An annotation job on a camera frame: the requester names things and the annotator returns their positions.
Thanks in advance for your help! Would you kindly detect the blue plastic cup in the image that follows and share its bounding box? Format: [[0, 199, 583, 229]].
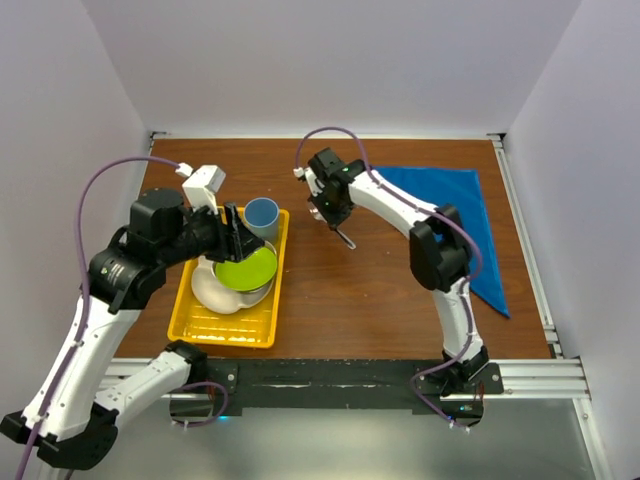
[[244, 197, 280, 244]]

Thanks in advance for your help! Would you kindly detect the green plastic plate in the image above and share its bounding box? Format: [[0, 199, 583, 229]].
[[214, 247, 278, 292]]

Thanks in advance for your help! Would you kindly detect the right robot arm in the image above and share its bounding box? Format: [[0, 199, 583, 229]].
[[293, 148, 489, 395]]

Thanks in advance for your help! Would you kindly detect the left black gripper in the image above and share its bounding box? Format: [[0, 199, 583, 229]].
[[160, 198, 265, 267]]

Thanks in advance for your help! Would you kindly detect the aluminium frame rail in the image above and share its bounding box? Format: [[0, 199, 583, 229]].
[[37, 130, 616, 480]]

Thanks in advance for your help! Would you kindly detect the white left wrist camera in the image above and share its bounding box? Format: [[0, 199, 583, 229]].
[[175, 163, 226, 213]]

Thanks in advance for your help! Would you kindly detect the yellow plastic tray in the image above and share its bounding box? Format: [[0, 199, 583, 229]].
[[167, 209, 290, 349]]

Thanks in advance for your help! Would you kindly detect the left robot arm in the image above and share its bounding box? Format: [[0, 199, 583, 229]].
[[1, 188, 265, 479]]

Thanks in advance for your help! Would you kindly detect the blue cloth napkin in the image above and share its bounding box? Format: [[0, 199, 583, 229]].
[[374, 166, 510, 318]]

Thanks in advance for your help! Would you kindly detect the silver metal fork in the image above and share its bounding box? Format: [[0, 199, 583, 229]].
[[308, 201, 357, 250]]

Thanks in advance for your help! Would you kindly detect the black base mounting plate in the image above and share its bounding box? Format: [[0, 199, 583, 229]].
[[169, 358, 504, 426]]

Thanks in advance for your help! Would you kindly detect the beige flower-shaped plate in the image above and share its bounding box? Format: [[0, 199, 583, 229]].
[[191, 256, 275, 315]]

